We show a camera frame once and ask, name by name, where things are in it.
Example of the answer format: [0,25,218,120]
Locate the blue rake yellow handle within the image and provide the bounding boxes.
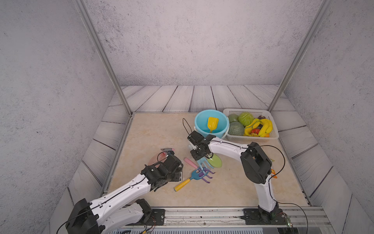
[174,169,207,192]

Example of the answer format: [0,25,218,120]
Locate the green trowel wooden handle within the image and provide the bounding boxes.
[207,154,222,168]

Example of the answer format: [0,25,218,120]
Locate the green cabbage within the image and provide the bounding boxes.
[238,112,254,127]

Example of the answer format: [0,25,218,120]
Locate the yellow toy shovel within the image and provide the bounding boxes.
[207,117,219,133]

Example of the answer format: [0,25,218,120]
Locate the light blue plastic bucket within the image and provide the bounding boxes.
[194,110,229,139]

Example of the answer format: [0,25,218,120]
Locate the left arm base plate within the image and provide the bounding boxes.
[129,209,166,226]

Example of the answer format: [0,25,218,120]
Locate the pink spray bottle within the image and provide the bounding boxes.
[147,148,175,165]

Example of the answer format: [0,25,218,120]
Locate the red tomato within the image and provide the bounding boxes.
[251,128,260,135]

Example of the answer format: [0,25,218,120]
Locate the orange snack packet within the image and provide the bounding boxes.
[270,159,278,178]

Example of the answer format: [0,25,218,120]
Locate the purple rake pink handle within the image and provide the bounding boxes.
[184,158,214,184]

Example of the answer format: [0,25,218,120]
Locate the white plastic basket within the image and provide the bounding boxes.
[223,108,279,142]

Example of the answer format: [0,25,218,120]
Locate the light green round fruit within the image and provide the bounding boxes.
[228,114,239,123]

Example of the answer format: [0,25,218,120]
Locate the dark green melon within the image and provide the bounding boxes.
[228,121,245,136]

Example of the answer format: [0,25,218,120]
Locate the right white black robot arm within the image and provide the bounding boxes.
[188,131,281,224]

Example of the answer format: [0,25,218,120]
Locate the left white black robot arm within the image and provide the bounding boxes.
[63,151,183,234]

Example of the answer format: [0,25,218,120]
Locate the yellow banana bunch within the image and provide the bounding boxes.
[244,119,273,137]

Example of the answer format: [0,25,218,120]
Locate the light blue fork white handle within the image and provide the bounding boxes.
[197,157,214,169]

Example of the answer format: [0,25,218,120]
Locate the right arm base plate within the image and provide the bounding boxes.
[240,207,289,225]

